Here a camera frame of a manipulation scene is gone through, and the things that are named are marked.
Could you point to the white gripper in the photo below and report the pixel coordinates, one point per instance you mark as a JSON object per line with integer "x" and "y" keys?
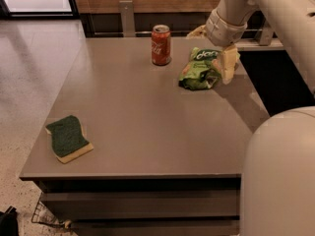
{"x": 223, "y": 30}

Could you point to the green rice chip bag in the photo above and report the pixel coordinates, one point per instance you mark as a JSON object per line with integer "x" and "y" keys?
{"x": 200, "y": 73}

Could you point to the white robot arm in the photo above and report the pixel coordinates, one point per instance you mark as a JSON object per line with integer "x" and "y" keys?
{"x": 277, "y": 196}

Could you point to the green and yellow sponge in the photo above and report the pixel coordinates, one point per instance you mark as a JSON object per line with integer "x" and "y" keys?
{"x": 67, "y": 139}

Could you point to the red soda can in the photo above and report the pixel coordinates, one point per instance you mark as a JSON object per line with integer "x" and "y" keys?
{"x": 161, "y": 45}

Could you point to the grey drawer cabinet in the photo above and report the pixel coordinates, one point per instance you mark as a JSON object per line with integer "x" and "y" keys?
{"x": 148, "y": 133}

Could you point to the upper grey drawer front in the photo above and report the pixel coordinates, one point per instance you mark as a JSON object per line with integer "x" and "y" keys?
{"x": 136, "y": 205}

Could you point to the grey drawer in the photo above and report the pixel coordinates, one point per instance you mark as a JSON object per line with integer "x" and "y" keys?
{"x": 136, "y": 205}
{"x": 173, "y": 227}

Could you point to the lower grey drawer front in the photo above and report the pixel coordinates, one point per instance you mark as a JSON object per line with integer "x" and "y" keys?
{"x": 173, "y": 227}

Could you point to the black object on floor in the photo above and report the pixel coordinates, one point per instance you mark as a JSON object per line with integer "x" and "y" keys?
{"x": 9, "y": 222}

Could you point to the right metal wall bracket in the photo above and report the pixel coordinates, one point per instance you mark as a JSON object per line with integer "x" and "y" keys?
{"x": 265, "y": 34}

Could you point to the metal wall bracket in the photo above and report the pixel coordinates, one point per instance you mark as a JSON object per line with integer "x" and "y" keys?
{"x": 126, "y": 10}
{"x": 265, "y": 34}

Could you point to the left metal wall bracket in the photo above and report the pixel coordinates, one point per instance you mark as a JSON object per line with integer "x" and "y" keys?
{"x": 126, "y": 10}

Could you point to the wire basket on floor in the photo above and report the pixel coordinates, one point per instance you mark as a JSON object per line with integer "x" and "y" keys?
{"x": 43, "y": 216}

